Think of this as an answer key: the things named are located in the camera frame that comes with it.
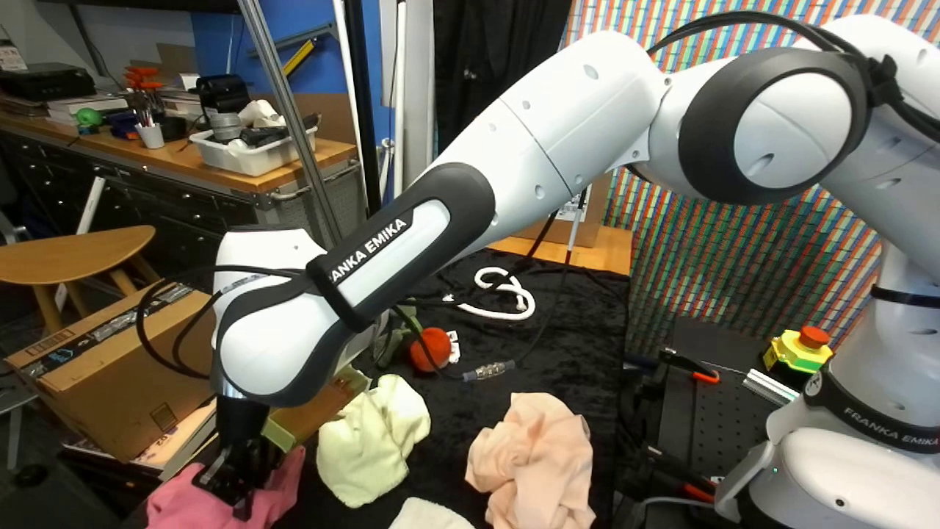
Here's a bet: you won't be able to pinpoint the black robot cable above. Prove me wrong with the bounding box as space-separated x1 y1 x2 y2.
135 9 940 386

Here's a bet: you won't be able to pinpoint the black table cloth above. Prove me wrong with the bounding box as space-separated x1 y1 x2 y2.
126 247 637 529

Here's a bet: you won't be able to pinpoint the green bench item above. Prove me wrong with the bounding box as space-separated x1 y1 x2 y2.
73 103 106 136

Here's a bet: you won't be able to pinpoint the wooden stool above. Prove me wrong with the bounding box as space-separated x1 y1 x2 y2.
0 225 165 336

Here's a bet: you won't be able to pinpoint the white rope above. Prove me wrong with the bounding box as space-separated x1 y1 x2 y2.
441 263 539 323

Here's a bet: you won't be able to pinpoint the black case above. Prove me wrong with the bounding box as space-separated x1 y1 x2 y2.
0 62 98 103

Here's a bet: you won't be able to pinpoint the pale green t-shirt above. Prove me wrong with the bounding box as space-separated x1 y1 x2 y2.
314 370 433 513

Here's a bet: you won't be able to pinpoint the peach t-shirt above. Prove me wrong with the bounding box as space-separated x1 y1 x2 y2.
461 391 595 529

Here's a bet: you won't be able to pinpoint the black curtain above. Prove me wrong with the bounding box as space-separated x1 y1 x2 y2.
427 0 576 151

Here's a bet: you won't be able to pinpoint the grey workbench with wooden top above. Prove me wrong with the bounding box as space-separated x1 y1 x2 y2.
0 107 369 347

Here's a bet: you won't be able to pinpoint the wooden board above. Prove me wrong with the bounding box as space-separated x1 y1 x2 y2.
488 220 637 279

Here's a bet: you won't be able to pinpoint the silver metal pole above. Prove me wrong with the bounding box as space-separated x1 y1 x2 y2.
231 0 345 247

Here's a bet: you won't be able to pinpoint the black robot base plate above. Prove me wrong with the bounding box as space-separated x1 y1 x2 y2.
626 317 786 529

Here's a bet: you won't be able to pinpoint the white cup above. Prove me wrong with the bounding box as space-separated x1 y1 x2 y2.
135 117 170 154

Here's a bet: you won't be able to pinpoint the black vertical pole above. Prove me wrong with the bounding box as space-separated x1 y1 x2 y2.
333 0 394 214

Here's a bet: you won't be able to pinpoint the yellow red emergency stop button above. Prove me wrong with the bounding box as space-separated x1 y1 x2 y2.
761 323 837 376

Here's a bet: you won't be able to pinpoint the yellow black tool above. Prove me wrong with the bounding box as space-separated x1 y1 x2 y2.
279 32 319 81

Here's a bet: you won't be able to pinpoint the white towel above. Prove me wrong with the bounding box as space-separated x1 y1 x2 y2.
388 498 474 529

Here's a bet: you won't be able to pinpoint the red bench item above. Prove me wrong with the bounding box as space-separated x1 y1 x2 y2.
122 62 165 98

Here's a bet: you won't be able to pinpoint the black round device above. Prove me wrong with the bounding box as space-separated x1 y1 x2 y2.
192 70 253 145

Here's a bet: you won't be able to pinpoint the red toy radish green leaves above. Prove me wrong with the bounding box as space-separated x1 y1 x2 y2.
376 304 463 376

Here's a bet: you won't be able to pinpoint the silver metal bracket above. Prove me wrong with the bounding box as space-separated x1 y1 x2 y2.
740 366 801 407

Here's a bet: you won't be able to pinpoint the blue panel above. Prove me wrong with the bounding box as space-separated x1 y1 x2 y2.
188 0 394 214

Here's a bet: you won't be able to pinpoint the pink t-shirt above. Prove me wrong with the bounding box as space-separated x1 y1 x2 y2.
144 445 308 529

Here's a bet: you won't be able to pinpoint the flat book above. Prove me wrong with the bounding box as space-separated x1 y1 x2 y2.
63 394 222 482

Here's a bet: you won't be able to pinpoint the orange-handled clamp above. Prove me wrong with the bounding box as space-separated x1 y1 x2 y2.
639 445 721 507
658 347 724 389

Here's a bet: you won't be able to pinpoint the tan wrist camera box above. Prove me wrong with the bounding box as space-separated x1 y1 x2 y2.
260 366 376 452

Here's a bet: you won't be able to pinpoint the white plastic tray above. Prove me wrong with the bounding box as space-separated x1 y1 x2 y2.
188 120 319 181

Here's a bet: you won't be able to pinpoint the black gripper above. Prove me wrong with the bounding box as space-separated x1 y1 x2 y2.
191 391 282 523

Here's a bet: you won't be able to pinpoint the cardboard box with black tape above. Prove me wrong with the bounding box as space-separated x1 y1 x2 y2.
3 283 222 466

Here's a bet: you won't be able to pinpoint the cardboard box with white label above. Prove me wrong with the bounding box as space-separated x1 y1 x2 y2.
530 181 611 251

